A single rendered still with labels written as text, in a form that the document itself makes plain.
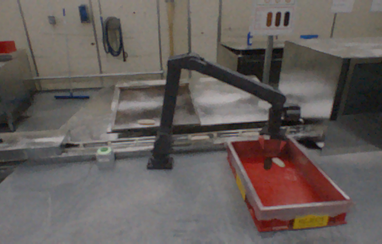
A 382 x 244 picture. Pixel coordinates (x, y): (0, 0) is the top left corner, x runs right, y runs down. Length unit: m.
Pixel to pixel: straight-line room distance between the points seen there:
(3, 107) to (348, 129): 3.62
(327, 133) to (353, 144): 0.17
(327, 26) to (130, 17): 3.67
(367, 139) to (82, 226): 1.33
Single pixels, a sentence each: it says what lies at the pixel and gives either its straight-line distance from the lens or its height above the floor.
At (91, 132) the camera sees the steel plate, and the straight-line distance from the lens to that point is 1.69.
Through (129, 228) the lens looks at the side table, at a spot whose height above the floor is 0.82.
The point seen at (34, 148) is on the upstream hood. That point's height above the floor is 0.92.
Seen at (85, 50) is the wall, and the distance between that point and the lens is 5.15.
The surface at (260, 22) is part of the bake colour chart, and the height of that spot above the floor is 1.37.
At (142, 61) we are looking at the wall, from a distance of 5.05.
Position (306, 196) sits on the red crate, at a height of 0.82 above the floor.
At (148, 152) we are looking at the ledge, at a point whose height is 0.84.
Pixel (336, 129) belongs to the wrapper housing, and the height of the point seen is 0.97.
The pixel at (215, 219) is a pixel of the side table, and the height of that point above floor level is 0.82.
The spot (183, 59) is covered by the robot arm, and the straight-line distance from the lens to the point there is 1.04.
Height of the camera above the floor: 1.54
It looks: 25 degrees down
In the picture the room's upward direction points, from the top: 1 degrees counter-clockwise
